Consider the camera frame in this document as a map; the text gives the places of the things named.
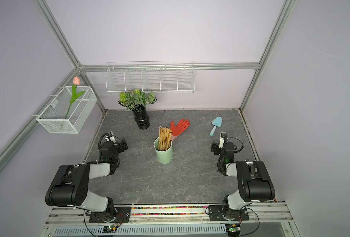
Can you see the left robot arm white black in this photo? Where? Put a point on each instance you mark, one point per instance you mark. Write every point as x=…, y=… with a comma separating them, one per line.
x=69, y=187

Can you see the aluminium front rail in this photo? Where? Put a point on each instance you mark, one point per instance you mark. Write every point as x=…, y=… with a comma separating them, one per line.
x=201, y=213

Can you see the white wire wall shelf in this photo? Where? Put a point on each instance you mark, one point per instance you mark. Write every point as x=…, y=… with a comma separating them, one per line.
x=150, y=76

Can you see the teal small spatula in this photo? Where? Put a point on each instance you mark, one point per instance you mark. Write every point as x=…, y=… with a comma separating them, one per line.
x=217, y=122

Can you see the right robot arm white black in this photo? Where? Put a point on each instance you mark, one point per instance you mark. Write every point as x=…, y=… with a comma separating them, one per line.
x=254, y=182

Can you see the pink artificial tulip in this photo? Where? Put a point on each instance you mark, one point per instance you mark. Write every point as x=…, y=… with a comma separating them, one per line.
x=74, y=94

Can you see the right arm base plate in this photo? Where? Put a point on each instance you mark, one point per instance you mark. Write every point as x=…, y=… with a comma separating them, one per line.
x=220, y=213

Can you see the white mesh basket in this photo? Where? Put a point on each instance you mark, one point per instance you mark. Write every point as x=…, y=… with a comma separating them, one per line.
x=52, y=116

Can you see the bundle of brown paper straws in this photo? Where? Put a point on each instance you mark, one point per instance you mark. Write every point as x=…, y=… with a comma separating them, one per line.
x=164, y=141

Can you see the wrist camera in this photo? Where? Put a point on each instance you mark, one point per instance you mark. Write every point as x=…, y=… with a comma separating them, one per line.
x=112, y=137
x=223, y=136

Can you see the green artificial plant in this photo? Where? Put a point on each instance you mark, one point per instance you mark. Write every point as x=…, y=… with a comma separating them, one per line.
x=136, y=100

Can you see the black plant pot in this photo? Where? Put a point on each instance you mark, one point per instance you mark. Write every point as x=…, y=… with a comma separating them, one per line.
x=141, y=118

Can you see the red hand-shaped scraper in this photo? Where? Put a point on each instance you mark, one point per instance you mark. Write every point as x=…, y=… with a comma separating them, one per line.
x=178, y=129

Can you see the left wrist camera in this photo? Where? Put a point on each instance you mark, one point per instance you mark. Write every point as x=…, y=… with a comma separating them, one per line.
x=112, y=137

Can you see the mint green storage cup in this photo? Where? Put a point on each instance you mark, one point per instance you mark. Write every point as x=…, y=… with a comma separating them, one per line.
x=163, y=157

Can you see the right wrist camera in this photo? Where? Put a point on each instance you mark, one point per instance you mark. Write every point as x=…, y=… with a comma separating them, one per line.
x=223, y=136

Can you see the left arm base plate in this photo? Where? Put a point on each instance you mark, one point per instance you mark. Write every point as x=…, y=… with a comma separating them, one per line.
x=120, y=214

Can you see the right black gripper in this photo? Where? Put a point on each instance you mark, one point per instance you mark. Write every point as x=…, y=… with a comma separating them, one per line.
x=218, y=147

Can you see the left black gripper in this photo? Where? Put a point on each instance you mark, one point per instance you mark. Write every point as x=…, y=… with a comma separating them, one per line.
x=120, y=145

